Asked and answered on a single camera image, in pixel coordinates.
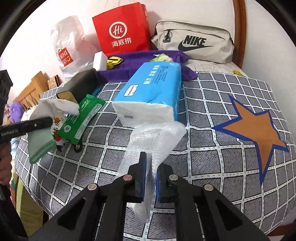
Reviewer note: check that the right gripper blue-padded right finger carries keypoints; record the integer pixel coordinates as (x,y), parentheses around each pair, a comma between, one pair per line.
(203,213)

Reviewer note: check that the white Miniso plastic bag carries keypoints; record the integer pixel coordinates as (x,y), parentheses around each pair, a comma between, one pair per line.
(74,52)

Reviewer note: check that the red Haidilao paper bag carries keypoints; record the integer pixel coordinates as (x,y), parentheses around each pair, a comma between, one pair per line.
(123,29)

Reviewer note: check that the grey checkered blanket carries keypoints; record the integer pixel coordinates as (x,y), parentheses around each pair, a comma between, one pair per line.
(203,155)

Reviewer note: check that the yellow Adidas pouch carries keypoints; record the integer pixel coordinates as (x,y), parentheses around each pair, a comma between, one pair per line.
(113,61)

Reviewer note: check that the white tomato snack packet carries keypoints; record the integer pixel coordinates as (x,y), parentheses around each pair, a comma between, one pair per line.
(58,121)

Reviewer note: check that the beige Nike waist bag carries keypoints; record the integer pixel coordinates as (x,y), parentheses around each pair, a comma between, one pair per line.
(199,42)

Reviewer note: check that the bubble wrap sheet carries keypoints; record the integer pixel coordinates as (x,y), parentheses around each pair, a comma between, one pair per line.
(157,141)

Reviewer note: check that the purple plush toy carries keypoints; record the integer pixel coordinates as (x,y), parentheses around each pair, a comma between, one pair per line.
(16,111)

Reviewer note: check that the white cotton glove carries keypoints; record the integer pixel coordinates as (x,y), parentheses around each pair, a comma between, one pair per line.
(49,108)

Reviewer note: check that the person's left hand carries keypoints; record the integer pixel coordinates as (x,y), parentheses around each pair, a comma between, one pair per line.
(5,163)

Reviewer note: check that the small decorated book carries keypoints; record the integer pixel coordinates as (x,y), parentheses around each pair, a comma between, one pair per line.
(54,82)

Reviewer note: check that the brown wooden door frame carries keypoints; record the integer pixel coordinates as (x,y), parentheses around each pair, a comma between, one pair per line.
(240,30)

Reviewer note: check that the dark green tea tin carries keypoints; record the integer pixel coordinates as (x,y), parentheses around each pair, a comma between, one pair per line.
(83,83)

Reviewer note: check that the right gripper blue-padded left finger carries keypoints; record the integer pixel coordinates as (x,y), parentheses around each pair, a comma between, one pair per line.
(98,212)

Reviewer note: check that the green snack packet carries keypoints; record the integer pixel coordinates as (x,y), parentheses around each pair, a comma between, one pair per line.
(73,129)

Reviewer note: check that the light green cloth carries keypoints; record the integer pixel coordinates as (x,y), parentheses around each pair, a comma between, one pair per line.
(39,143)

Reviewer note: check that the white foam block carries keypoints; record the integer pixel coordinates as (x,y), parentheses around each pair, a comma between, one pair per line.
(100,61)

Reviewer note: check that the green wet wipes pack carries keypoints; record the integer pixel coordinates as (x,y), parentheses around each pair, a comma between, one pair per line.
(161,58)

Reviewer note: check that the blue tissue pack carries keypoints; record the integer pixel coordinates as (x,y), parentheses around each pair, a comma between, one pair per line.
(150,96)

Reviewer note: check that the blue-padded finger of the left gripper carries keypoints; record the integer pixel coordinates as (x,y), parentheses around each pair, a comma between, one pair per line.
(21,128)

